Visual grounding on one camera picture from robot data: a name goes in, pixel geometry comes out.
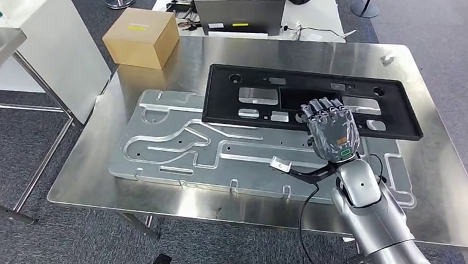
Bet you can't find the black plastic panel part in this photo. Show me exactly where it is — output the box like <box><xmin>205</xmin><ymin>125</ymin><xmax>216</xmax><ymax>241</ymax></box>
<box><xmin>198</xmin><ymin>53</ymin><xmax>425</xmax><ymax>153</ymax></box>

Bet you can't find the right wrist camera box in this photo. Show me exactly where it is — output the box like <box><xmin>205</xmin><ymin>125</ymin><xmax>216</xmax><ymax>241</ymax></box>
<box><xmin>269</xmin><ymin>155</ymin><xmax>293</xmax><ymax>175</ymax></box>

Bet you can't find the chrome stanchion post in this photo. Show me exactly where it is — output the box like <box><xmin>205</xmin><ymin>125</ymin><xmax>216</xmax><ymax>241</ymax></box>
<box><xmin>104</xmin><ymin>0</ymin><xmax>137</xmax><ymax>10</ymax></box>

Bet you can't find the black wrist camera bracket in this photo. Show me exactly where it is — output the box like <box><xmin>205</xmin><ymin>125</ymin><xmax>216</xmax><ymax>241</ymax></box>
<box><xmin>288</xmin><ymin>162</ymin><xmax>338</xmax><ymax>186</ymax></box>

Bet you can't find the white cabinet panel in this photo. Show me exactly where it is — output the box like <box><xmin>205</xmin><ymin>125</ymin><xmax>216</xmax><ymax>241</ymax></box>
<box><xmin>0</xmin><ymin>0</ymin><xmax>115</xmax><ymax>129</ymax></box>

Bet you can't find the stainless steel workbench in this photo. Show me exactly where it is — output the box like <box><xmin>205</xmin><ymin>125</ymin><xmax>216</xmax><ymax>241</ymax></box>
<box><xmin>39</xmin><ymin>21</ymin><xmax>468</xmax><ymax>264</ymax></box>

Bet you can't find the brown cardboard box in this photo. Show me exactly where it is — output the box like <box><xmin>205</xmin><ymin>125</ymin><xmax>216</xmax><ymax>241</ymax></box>
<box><xmin>100</xmin><ymin>5</ymin><xmax>182</xmax><ymax>73</ymax></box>

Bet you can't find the thin desk cable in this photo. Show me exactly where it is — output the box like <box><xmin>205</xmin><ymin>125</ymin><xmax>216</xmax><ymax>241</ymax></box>
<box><xmin>282</xmin><ymin>18</ymin><xmax>358</xmax><ymax>43</ymax></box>

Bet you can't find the white desk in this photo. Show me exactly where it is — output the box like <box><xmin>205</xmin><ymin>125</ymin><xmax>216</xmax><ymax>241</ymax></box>
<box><xmin>152</xmin><ymin>0</ymin><xmax>347</xmax><ymax>53</ymax></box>

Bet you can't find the large machined aluminium plate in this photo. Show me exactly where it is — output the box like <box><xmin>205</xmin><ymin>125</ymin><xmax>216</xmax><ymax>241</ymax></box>
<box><xmin>103</xmin><ymin>76</ymin><xmax>418</xmax><ymax>226</ymax></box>

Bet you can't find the bunch of keys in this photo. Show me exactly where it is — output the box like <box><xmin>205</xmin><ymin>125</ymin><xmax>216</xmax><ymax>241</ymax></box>
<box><xmin>177</xmin><ymin>19</ymin><xmax>199</xmax><ymax>33</ymax></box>

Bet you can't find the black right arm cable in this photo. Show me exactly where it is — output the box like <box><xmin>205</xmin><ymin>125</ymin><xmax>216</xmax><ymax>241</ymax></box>
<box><xmin>294</xmin><ymin>153</ymin><xmax>392</xmax><ymax>264</ymax></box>

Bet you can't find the grey open laptop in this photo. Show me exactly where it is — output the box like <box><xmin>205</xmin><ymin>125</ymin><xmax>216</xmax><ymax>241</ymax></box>
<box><xmin>193</xmin><ymin>0</ymin><xmax>289</xmax><ymax>41</ymax></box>

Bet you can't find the robot right hand grey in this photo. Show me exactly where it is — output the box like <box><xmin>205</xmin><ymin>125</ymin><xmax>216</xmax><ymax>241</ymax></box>
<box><xmin>300</xmin><ymin>95</ymin><xmax>361</xmax><ymax>165</ymax></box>

